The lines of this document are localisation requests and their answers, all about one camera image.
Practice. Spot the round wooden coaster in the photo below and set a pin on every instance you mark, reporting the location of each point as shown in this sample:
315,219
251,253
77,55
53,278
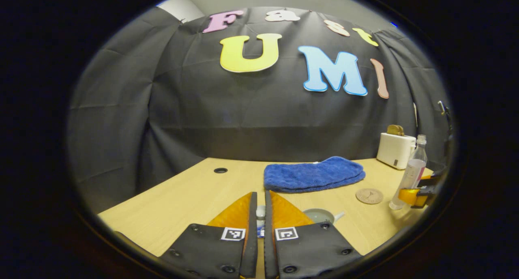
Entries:
369,196

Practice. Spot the blue towel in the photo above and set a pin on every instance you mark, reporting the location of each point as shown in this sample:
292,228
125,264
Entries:
314,173

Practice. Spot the white toaster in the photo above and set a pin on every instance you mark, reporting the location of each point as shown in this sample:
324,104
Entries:
393,151

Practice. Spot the black backdrop cloth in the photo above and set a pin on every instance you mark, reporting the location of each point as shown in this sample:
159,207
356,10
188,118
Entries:
243,121

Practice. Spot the clear water bottle red label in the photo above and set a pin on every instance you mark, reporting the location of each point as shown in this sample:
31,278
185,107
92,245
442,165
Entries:
411,169

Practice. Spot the white blue teacup lid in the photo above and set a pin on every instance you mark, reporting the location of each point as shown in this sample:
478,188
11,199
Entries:
260,212

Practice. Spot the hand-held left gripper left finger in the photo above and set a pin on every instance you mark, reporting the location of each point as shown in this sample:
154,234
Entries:
253,230

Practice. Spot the white ceramic teacup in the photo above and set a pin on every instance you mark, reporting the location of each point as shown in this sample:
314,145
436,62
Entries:
320,217

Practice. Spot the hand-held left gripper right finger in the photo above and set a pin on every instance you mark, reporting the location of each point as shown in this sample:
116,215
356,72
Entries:
268,238

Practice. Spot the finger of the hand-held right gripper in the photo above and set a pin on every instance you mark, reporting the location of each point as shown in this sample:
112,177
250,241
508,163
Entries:
409,196
432,179

